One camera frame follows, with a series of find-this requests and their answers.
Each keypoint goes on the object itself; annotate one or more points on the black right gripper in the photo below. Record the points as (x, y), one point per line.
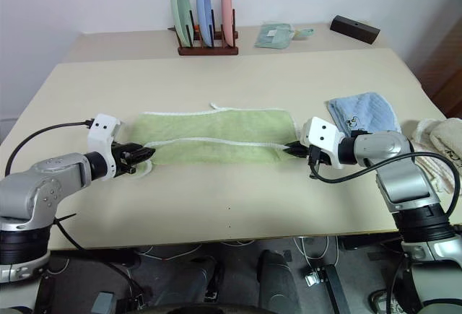
(319, 158)

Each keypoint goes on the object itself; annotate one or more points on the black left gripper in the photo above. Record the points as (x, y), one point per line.
(121, 157)

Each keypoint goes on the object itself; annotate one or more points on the green towel with white trim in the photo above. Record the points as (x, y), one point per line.
(223, 126)

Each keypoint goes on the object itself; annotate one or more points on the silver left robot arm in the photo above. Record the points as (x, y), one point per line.
(43, 180)

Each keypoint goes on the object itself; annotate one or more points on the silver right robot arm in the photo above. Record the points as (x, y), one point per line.
(397, 169)

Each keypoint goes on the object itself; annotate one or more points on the light blue towel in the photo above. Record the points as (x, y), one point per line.
(368, 112)

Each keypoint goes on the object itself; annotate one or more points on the cream striped lace towel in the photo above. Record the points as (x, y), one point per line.
(427, 162)

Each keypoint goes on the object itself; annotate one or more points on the cream towel with dark embroidery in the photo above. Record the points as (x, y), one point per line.
(445, 133)

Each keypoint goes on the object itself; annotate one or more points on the teal folded cloth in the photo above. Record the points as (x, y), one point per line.
(274, 36)

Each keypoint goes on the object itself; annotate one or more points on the small pale green utensil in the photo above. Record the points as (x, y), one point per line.
(305, 33)

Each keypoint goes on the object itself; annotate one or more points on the brown wooden dish rack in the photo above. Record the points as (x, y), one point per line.
(207, 51)

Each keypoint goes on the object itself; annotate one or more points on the dark grey rounded shape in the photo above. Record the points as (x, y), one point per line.
(180, 278)
(278, 281)

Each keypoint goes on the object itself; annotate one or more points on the small metal clamp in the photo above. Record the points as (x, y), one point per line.
(312, 279)

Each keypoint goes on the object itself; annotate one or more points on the dark brown rectangular box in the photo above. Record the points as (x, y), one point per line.
(355, 29)

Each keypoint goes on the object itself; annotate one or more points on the black metal bar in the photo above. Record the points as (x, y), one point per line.
(335, 288)

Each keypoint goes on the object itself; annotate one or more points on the green plate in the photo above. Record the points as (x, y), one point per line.
(180, 11)

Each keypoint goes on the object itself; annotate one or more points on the grey small box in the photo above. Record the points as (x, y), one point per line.
(103, 303)

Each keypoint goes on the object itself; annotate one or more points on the pink plate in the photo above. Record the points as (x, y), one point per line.
(227, 7)

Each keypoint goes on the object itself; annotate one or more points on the blue plate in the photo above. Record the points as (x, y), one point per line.
(204, 7)

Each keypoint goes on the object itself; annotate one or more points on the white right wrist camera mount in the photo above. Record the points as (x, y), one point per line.
(323, 133)

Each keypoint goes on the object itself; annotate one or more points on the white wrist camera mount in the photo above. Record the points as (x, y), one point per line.
(323, 133)
(103, 126)

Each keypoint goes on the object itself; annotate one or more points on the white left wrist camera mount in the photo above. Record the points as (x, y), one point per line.
(103, 126)

